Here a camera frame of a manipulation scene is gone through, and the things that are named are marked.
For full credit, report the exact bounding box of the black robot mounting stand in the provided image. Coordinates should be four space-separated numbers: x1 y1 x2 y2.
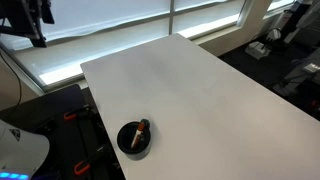
0 83 127 180

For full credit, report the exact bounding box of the black overhead camera rig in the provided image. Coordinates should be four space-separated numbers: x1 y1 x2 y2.
0 0 56 49

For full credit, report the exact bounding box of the grey window mullion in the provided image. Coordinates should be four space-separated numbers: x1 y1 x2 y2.
167 0 176 36

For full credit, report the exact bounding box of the red whiteboard marker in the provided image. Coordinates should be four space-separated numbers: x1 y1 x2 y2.
130 121 147 150

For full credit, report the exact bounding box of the dark teal ceramic mug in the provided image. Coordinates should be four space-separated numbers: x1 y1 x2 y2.
116 118 152 158

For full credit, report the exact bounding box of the black clamp with orange handle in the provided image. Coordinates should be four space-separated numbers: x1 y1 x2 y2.
73 143 112 176
63 104 98 122

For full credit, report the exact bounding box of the thin black cable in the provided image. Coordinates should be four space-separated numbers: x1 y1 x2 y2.
0 52 23 108

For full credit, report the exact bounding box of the white box device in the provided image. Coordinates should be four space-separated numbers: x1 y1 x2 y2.
245 40 271 61

